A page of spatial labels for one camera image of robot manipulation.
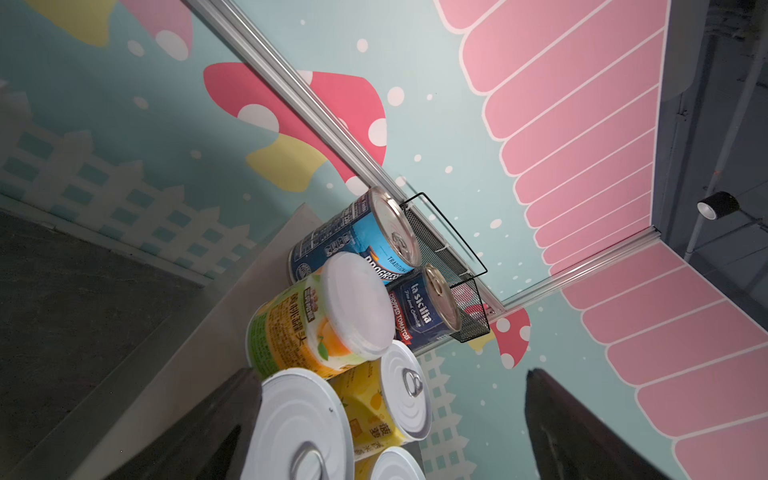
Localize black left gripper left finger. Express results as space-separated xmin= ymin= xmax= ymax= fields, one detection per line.
xmin=108 ymin=368 xmax=262 ymax=479

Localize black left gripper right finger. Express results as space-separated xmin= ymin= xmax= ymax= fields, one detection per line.
xmin=524 ymin=368 xmax=667 ymax=480

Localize yellow can silver lid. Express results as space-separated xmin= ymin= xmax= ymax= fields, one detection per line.
xmin=240 ymin=368 xmax=355 ymax=479

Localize white lid small can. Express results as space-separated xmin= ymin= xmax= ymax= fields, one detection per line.
xmin=329 ymin=340 xmax=432 ymax=461

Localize green yellow white lid can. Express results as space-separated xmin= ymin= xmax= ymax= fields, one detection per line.
xmin=245 ymin=252 xmax=395 ymax=380

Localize dark chopped tomatoes can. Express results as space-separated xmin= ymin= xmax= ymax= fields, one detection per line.
xmin=387 ymin=263 xmax=462 ymax=351

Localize blue chicken noodle soup can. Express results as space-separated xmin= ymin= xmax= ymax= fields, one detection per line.
xmin=288 ymin=186 xmax=422 ymax=284

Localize black wire mesh basket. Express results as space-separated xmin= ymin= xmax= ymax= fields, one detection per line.
xmin=400 ymin=192 xmax=493 ymax=343

